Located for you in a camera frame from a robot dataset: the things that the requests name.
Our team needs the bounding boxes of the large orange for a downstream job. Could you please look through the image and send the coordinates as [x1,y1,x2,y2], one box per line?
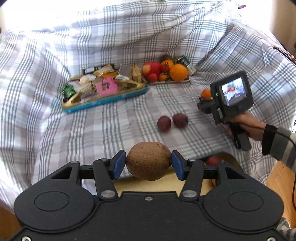
[169,64,188,82]

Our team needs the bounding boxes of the red apple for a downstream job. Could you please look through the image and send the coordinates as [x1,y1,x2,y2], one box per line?
[142,61,161,78]

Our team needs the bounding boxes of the small mandarin in tray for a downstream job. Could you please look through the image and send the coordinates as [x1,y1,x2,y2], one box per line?
[158,73,170,82]

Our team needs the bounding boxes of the pink snack packet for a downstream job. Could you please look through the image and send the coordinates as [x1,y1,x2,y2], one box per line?
[96,77,118,96]

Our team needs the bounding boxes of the dark red passion fruit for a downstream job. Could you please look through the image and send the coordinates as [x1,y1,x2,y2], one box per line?
[157,115,171,132]
[173,113,189,128]

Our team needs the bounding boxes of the yellow white snack packet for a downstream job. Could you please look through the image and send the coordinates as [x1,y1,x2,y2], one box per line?
[93,64,115,77]

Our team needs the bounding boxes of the white fruit tray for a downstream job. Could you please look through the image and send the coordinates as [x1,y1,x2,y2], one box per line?
[146,74,189,84]

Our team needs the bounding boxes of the green white can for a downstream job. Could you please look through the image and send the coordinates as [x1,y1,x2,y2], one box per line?
[177,55,196,76]

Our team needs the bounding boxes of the silver foil packet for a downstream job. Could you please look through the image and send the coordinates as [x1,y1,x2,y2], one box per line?
[115,64,133,80]

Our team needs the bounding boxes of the dark red passion fruit right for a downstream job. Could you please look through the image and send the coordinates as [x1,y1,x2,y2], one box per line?
[173,113,189,128]

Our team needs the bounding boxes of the plaid checked cloth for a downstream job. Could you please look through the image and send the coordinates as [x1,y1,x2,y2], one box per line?
[1,1,295,209]

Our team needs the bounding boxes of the red cherry tomato front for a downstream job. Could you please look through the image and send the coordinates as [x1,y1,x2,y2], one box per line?
[147,73,158,83]

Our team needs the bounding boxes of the dark red passion fruit left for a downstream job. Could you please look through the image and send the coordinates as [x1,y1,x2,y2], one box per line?
[157,115,171,132]

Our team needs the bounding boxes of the gold blue snack tin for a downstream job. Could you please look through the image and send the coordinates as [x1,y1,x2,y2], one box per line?
[62,73,148,113]

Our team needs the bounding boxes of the brown paper packet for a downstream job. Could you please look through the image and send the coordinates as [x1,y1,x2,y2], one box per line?
[132,63,142,83]

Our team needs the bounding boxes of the brown kiwi fruit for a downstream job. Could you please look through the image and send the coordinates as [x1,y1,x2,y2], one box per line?
[125,142,171,181]

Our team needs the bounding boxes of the person's right hand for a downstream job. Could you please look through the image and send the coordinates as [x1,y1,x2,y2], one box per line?
[228,112,266,142]

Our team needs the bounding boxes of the striped sleeve forearm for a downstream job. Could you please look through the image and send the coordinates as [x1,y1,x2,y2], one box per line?
[261,124,295,173]

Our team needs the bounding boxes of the green candy wrapper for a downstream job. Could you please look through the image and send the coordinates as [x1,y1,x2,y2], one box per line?
[62,84,76,99]

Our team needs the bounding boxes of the small orange mandarin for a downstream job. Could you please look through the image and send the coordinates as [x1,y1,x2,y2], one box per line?
[206,155,221,166]

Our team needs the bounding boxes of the red tomato with stem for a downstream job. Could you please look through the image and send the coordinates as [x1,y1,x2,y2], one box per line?
[160,61,170,73]

